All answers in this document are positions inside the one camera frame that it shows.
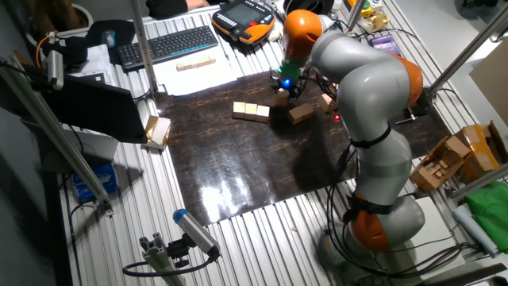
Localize brown cardboard box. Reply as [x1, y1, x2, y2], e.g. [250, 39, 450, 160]
[484, 120, 508, 164]

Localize white cloth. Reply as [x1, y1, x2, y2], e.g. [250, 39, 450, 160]
[264, 21, 286, 44]

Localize black gripper cable bundle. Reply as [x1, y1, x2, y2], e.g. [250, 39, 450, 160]
[304, 66, 341, 105]

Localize short aluminium profile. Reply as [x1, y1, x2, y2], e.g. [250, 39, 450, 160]
[137, 232, 187, 286]

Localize white paper stack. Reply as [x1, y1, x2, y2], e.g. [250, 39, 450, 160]
[67, 42, 117, 87]

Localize orange cardboard box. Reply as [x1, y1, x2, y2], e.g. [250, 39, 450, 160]
[455, 123, 502, 184]

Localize clear bag gold items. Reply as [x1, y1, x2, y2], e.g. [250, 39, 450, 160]
[356, 10, 391, 35]

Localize white paper roll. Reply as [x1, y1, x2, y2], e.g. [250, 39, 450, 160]
[452, 203, 500, 259]

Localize white board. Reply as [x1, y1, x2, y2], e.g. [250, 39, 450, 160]
[410, 195, 466, 279]

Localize silver camera blue end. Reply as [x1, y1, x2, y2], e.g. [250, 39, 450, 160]
[171, 207, 222, 258]

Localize person forearm black sleeve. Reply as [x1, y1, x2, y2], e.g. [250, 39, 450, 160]
[144, 0, 211, 21]

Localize aluminium frame post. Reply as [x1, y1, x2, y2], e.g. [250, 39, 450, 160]
[345, 0, 368, 33]
[129, 0, 160, 95]
[427, 2, 508, 96]

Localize green cloth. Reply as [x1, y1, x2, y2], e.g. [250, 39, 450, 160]
[463, 180, 508, 254]

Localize grey computer mouse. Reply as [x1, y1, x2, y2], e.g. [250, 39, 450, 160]
[100, 29, 117, 49]

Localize black computer keyboard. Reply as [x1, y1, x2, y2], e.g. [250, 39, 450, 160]
[116, 25, 220, 73]

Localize silver depth camera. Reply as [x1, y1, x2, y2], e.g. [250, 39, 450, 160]
[46, 49, 65, 91]

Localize black mouse pad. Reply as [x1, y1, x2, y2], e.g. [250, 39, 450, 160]
[85, 19, 138, 55]

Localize small gold and white box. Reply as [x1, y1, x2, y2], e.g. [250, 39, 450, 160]
[141, 114, 173, 152]

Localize aluminium frame beam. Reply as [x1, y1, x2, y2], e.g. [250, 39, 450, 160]
[449, 161, 508, 203]
[0, 55, 114, 218]

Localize black camera cable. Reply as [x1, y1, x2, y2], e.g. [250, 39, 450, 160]
[121, 249, 220, 278]

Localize black flat monitor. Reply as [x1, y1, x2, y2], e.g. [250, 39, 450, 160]
[37, 73, 148, 145]

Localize white paper sheets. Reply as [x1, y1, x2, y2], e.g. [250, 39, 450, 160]
[152, 47, 244, 98]

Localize blue tissue pack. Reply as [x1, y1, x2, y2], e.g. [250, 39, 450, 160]
[71, 161, 120, 204]

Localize purple plastic bag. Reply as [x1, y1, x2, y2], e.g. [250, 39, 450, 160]
[367, 33, 402, 56]

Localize orange cable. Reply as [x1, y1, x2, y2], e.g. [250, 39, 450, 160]
[34, 30, 60, 69]

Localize black round reel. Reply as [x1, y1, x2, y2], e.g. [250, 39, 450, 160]
[282, 0, 336, 17]

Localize grey flat monitor base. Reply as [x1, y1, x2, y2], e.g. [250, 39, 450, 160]
[59, 129, 120, 164]

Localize open cardboard box wooden pieces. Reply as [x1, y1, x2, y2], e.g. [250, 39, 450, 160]
[409, 133, 472, 195]

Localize black cloth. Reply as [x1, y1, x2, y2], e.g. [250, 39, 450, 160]
[40, 34, 91, 68]

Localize dark metal bar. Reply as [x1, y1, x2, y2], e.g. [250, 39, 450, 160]
[420, 261, 508, 286]

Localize orange and grey teach pendant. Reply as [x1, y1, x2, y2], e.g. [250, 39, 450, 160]
[210, 0, 276, 45]

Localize brown cardboard sheet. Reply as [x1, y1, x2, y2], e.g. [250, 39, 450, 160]
[468, 37, 508, 129]

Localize white round bin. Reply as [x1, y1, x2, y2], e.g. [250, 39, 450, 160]
[23, 2, 95, 48]

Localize dark marble pattern mat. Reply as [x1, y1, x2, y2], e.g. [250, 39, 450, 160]
[152, 69, 452, 227]

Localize yellow emergency stop box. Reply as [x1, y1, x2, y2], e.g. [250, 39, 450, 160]
[345, 0, 385, 17]

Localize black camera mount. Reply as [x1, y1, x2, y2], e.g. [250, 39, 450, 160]
[165, 233, 192, 269]

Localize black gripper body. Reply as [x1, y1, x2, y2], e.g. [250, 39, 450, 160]
[272, 74, 302, 99]

